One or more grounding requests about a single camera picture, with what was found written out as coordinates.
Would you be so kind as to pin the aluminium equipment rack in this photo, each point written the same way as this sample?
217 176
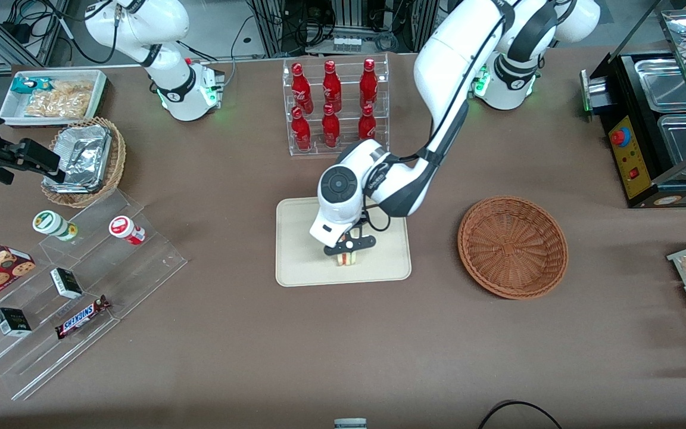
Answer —
268 30

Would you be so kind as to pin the clear acrylic stepped display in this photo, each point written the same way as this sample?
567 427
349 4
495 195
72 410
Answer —
128 274

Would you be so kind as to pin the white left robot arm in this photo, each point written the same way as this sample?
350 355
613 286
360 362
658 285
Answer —
450 59

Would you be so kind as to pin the red lidded cup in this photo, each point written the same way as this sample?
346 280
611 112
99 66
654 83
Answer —
124 228

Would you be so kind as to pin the white rectangular snack bin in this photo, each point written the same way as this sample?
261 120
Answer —
12 113

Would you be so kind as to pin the aluminium foil container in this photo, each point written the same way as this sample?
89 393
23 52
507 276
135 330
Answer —
81 155

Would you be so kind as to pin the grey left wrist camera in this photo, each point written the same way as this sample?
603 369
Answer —
358 243

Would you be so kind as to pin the clear acrylic bottle rack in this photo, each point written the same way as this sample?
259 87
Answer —
349 95

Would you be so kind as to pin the red soda bottle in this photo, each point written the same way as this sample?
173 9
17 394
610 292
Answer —
367 125
301 134
368 83
301 89
331 86
330 131

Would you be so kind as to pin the teal snack packet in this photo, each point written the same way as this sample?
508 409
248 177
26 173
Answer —
27 84

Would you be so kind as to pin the small grey device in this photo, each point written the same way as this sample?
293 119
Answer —
350 423

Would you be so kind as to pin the brown wicker basket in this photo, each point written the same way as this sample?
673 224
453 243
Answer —
513 247

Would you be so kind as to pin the green lidded cup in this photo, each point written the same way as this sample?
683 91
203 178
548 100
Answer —
51 223

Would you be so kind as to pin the beige plastic tray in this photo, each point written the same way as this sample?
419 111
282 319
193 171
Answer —
301 262

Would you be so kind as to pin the triangular sandwich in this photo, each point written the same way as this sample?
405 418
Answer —
346 260

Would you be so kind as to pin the Snickers chocolate bar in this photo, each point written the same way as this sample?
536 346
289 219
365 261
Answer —
81 317

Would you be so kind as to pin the black hot food warmer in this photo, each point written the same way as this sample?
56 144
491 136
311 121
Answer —
632 161

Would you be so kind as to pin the clear bag of chips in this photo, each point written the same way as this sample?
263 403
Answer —
60 101

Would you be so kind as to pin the small black box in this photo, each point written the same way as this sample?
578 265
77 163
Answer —
12 322
66 283

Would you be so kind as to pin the light wicker basket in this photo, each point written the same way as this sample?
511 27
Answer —
114 161

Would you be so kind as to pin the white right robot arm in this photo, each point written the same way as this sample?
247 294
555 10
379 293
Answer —
170 65

